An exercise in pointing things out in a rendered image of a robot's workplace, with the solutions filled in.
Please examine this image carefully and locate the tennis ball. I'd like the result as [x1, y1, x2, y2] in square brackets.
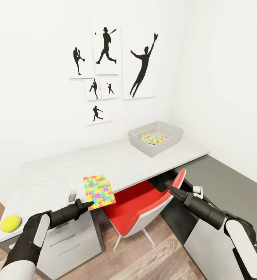
[0, 215, 21, 233]

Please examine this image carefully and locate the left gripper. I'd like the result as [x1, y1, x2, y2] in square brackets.
[60, 198, 94, 224]

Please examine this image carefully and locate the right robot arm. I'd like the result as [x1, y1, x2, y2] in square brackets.
[166, 184, 257, 280]

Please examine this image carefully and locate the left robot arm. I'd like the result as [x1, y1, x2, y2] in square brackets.
[0, 189, 94, 280]

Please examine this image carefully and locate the jigsaw puzzle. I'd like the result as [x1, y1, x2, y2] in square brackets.
[83, 175, 116, 211]
[141, 134, 164, 145]

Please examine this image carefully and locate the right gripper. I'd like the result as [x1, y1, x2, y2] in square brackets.
[166, 184, 212, 222]

